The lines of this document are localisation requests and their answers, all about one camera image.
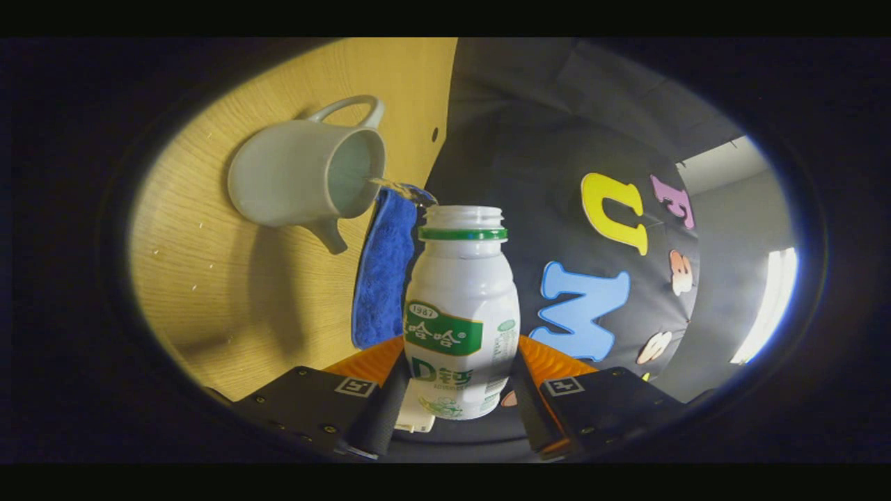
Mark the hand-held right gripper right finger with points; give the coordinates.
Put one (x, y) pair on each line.
(532, 417)

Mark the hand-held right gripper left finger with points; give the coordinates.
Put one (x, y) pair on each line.
(383, 417)

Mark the white green-label water bottle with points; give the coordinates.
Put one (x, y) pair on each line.
(459, 292)

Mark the white ceramic teacup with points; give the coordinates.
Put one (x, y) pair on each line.
(285, 174)

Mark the blue towel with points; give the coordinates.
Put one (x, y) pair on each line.
(383, 278)

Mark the black backdrop cloth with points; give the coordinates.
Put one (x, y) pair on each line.
(529, 139)

